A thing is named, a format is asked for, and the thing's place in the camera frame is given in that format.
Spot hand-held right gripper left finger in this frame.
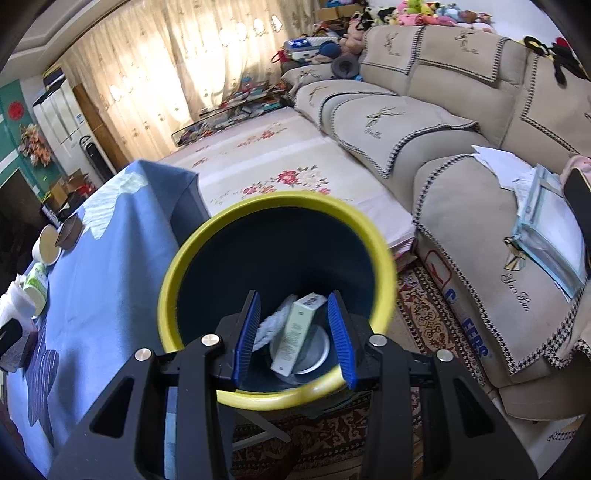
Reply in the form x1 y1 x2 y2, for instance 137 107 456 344
48 290 264 480

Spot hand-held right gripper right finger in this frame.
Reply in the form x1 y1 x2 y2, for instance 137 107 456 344
327 290 539 480

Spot pale green carton box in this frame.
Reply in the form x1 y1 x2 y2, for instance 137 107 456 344
270 293 328 376

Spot yellow-rimmed dark waste bin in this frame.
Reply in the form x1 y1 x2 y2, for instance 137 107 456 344
157 190 399 411

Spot grey round lid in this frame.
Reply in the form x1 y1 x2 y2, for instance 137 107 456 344
268 323 331 376

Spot white ribbed wrapper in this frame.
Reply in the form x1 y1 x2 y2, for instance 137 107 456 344
254 295 296 356

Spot white table leg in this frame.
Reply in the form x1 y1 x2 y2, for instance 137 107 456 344
233 406 289 450

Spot white printed cardboard box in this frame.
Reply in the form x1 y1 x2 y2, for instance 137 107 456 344
418 249 492 365

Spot blue star-print tablecloth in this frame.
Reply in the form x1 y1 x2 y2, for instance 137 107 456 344
0 159 241 480

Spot beige sofa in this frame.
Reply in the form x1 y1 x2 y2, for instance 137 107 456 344
281 25 591 421

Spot cream floral mat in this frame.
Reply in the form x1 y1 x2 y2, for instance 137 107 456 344
157 107 419 268

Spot brown wallet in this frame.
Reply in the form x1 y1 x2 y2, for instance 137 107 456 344
54 217 83 251

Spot green and white tube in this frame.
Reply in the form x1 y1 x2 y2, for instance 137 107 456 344
23 262 51 317

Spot white paper cup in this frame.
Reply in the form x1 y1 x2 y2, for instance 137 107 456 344
31 225 63 267

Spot dark brown box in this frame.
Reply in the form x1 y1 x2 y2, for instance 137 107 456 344
0 318 40 372

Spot cardboard boxes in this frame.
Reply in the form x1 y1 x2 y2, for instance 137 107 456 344
48 170 98 210

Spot white tissue pile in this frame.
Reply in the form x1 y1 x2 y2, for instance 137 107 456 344
0 274 38 333

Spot pile of books and toys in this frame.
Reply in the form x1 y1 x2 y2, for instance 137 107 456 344
172 78 294 147

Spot clear plastic document folder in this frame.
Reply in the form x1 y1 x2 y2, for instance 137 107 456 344
510 164 589 301

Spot white papers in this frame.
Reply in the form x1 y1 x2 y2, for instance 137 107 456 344
471 144 539 191

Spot black tower fan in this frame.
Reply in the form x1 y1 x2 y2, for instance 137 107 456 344
78 135 105 178

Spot black television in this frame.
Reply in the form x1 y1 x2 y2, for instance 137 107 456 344
0 167 61 232

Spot black hat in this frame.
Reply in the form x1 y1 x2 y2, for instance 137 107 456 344
331 54 361 80

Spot black phone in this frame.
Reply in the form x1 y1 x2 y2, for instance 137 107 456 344
562 167 591 252

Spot beige curtains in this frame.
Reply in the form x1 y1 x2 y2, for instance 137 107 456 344
60 0 324 162

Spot artificial flower decoration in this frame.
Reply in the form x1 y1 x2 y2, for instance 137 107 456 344
18 124 52 167

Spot white cabinet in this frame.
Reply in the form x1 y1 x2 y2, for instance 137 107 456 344
32 69 116 181

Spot blue and white box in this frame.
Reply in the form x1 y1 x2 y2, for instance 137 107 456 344
283 38 324 63

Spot pile of plush toys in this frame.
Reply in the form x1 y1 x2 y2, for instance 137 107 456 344
318 0 497 35

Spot black and yellow plush toy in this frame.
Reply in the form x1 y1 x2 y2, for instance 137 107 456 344
522 36 585 86

